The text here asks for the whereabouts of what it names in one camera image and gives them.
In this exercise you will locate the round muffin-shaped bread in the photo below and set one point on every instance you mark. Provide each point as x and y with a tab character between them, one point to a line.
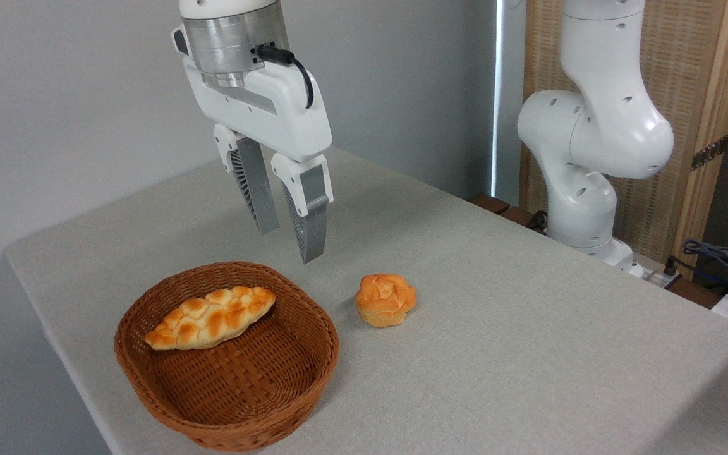
385	300

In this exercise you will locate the long braided bread loaf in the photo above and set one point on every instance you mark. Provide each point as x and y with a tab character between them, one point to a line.
212	319

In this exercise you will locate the white vertical wall trim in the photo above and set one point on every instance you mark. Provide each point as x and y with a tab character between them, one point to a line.
497	95

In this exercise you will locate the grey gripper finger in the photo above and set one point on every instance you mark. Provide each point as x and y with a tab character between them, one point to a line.
312	221
256	189

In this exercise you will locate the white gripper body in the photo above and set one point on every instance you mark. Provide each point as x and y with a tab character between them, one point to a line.
275	107

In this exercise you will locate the metal screen hinge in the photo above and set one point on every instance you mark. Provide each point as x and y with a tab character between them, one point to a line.
709	152

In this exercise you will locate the brown woven wicker basket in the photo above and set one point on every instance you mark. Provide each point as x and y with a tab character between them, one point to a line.
244	392

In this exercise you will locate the brown wooden base board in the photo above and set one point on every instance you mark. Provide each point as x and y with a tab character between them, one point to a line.
493	203

